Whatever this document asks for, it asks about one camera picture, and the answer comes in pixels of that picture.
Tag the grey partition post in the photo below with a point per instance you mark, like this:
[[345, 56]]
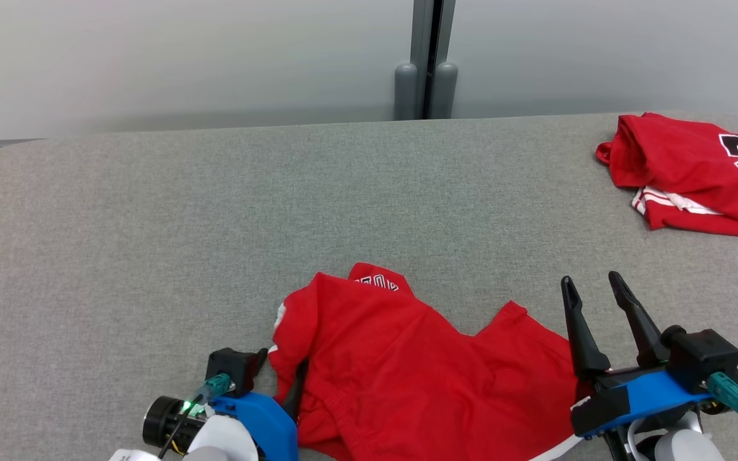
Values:
[[420, 32]]

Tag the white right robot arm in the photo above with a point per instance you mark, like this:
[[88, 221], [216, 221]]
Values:
[[680, 448]]

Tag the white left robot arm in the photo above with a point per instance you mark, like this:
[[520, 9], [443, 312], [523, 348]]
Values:
[[221, 442]]

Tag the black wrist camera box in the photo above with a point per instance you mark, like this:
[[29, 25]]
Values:
[[231, 368], [705, 358]]

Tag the teal camera connector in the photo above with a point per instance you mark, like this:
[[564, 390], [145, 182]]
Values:
[[728, 390], [215, 386]]

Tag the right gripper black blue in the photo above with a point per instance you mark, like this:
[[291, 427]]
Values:
[[651, 394]]

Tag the teal right camera connector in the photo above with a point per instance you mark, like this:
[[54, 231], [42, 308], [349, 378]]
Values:
[[728, 390]]

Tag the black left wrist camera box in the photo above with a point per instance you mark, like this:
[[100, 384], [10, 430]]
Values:
[[231, 368]]

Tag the red basketball jersey with number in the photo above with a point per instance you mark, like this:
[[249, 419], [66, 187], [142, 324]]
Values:
[[676, 166]]

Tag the grey round post foot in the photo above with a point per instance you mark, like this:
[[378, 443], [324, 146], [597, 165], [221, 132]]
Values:
[[405, 93], [446, 93]]

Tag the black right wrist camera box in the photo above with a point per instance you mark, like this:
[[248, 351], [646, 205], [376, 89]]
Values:
[[705, 358]]

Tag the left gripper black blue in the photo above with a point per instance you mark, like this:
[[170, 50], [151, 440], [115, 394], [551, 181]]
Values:
[[266, 422]]

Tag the teal left camera connector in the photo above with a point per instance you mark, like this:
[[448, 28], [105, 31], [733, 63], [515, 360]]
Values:
[[215, 386]]

